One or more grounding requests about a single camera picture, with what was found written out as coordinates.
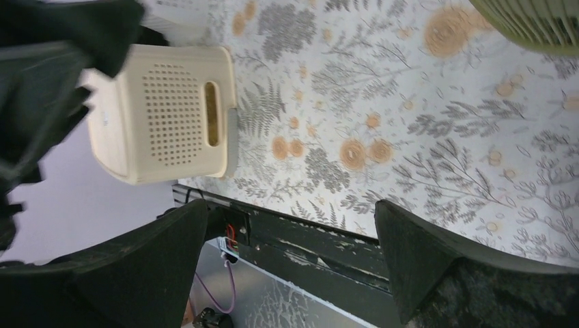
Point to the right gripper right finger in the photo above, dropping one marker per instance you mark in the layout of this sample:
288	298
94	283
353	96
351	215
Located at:
441	279

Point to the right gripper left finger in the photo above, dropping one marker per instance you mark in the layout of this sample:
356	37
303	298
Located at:
139	279

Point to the cream perforated large basket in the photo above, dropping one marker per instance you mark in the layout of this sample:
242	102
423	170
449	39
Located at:
171	113

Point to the green mesh waste bin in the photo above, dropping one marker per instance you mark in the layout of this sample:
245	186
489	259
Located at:
544	26

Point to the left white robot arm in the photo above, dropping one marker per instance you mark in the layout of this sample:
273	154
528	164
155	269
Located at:
45	47

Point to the floral patterned table mat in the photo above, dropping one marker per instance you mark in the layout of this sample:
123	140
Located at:
422	103

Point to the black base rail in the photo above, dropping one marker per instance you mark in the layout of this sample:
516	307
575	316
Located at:
336	266

